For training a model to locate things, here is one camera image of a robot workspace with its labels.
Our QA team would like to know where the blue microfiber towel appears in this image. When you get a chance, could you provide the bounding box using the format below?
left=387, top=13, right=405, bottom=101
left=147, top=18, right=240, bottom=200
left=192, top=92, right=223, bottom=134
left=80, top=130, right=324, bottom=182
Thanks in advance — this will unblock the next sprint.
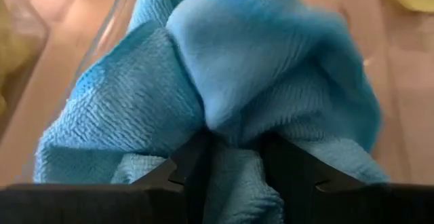
left=33, top=0, right=391, bottom=224

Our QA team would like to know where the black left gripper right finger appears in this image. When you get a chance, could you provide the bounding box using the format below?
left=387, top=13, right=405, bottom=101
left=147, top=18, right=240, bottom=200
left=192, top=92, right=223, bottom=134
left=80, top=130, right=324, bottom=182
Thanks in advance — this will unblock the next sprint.
left=260, top=133, right=434, bottom=224

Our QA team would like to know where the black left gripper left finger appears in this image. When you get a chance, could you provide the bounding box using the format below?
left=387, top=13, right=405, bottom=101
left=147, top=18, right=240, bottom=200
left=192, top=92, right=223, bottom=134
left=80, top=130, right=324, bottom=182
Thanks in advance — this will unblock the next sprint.
left=0, top=131, right=213, bottom=224

